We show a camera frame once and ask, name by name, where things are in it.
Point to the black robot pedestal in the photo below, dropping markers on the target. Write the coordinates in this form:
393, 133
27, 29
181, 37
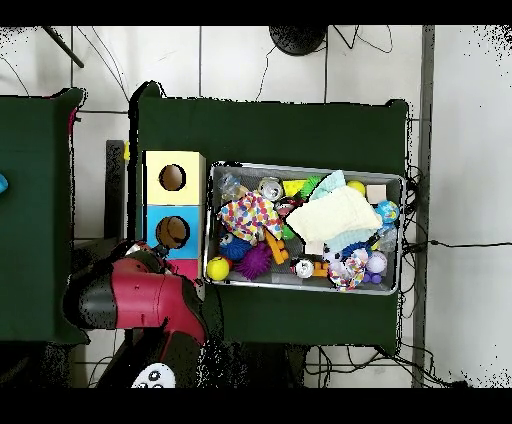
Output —
264, 368

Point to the black round stand base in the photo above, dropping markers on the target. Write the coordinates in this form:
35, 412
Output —
298, 36

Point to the plain yellow ball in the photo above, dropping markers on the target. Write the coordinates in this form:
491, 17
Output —
357, 187

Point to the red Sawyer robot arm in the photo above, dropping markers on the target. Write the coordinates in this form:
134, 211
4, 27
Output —
144, 300

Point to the purple spiky ball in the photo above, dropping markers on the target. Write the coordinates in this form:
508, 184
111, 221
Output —
255, 262

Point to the white baseball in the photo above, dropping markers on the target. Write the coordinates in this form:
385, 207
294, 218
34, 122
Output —
376, 262

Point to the crushed silver can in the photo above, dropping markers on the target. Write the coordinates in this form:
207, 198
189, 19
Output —
271, 190

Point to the blue spiky ball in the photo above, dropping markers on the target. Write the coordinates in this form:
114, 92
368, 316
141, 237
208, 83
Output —
234, 247

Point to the yellow smiley ball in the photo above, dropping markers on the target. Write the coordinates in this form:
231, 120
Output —
218, 269

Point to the cream yellow cloth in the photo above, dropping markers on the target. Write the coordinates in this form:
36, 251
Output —
336, 212

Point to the black rod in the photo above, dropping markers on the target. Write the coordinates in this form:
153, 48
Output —
64, 46

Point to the clear shallow mesh bin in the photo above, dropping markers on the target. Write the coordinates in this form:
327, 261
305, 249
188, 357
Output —
210, 240

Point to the wooden box with three holes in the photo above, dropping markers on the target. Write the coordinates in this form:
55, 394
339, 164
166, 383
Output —
188, 216

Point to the blue globe ball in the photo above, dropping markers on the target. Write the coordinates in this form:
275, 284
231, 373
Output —
388, 211

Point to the blue round object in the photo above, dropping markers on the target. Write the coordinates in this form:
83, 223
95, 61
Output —
2, 184

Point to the polka dot colourful cloth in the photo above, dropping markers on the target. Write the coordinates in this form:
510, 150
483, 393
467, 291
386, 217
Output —
250, 214
348, 270

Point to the pale wooden block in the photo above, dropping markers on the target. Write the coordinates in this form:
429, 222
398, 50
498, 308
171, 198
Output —
376, 194

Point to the side table with green cloth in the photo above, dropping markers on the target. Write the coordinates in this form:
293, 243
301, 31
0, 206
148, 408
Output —
36, 232

